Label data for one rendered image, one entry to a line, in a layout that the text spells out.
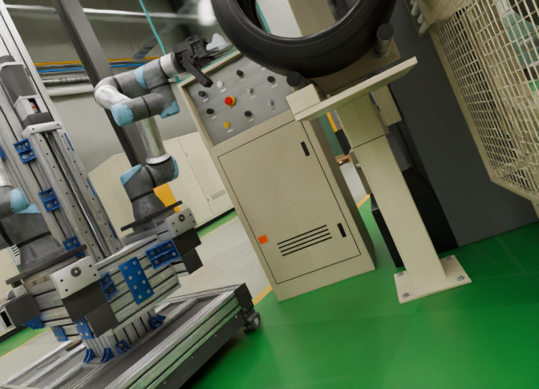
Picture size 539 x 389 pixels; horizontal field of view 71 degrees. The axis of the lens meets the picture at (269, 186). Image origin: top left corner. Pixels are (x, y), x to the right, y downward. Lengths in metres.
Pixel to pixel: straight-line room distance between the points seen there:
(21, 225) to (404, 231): 1.42
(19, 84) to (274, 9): 10.60
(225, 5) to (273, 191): 1.01
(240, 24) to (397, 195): 0.85
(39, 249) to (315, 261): 1.22
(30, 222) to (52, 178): 0.27
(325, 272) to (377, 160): 0.74
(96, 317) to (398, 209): 1.17
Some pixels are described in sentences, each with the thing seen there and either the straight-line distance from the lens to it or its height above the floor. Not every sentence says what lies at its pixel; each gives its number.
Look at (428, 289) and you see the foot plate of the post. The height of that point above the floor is 0.01.
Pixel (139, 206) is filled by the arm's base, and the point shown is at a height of 0.77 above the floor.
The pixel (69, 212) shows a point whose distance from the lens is 1.79.
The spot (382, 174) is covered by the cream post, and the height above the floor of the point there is 0.48.
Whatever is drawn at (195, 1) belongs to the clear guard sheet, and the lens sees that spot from 2.14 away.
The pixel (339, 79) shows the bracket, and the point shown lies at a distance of 1.50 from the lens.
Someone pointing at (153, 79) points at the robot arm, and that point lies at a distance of 1.41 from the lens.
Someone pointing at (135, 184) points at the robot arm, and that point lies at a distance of 1.84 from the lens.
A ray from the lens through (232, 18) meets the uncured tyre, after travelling 1.23.
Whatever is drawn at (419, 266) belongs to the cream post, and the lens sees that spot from 1.63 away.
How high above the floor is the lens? 0.71
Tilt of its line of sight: 4 degrees down
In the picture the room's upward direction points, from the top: 25 degrees counter-clockwise
